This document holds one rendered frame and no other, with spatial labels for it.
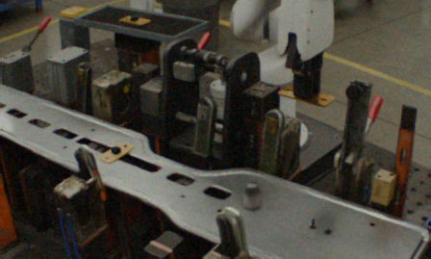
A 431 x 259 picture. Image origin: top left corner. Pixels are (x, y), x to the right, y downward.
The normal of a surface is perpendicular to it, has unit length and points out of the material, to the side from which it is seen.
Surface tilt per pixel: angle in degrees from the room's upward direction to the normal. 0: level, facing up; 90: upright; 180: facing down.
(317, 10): 89
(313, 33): 91
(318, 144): 5
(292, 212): 0
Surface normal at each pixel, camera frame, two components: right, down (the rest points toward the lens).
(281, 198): 0.00, -0.86
